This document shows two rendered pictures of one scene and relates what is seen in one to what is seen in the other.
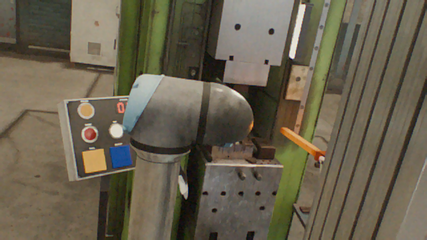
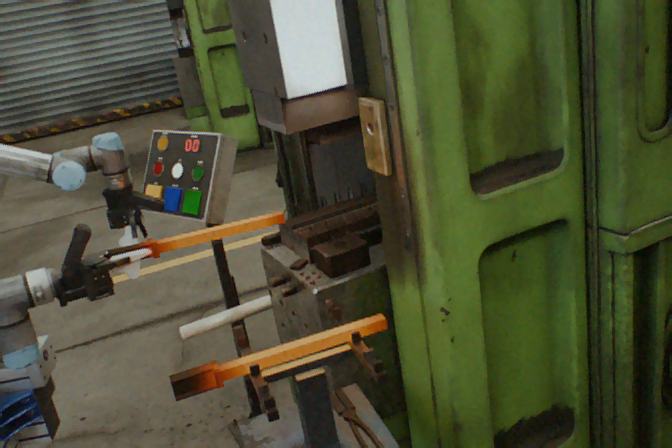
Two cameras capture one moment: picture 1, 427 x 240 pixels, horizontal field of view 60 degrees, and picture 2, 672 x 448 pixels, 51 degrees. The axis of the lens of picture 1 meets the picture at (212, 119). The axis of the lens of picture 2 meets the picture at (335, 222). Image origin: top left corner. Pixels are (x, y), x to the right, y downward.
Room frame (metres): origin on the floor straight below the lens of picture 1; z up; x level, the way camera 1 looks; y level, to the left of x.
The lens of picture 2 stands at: (1.51, -1.90, 1.68)
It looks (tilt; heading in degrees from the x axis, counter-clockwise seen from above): 21 degrees down; 84
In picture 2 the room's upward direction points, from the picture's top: 9 degrees counter-clockwise
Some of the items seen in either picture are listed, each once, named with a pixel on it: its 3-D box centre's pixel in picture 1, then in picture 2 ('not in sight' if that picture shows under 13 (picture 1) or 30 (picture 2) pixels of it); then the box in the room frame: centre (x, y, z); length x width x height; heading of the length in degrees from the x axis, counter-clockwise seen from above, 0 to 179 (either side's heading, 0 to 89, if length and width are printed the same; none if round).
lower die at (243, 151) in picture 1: (220, 133); (359, 216); (1.77, -0.05, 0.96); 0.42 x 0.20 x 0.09; 17
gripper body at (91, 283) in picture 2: not in sight; (82, 278); (1.10, -0.46, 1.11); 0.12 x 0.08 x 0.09; 17
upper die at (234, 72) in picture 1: (231, 63); (340, 92); (1.77, -0.05, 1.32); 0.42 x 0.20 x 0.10; 17
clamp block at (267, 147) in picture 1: (263, 148); (342, 255); (1.68, -0.26, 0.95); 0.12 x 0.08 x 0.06; 17
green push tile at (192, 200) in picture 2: not in sight; (193, 202); (1.30, 0.24, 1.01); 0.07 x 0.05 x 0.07; 132
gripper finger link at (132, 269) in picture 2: not in sight; (132, 265); (1.21, -0.44, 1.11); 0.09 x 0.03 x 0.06; 15
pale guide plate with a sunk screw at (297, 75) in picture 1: (296, 83); (375, 136); (1.79, -0.37, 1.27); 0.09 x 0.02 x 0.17; 107
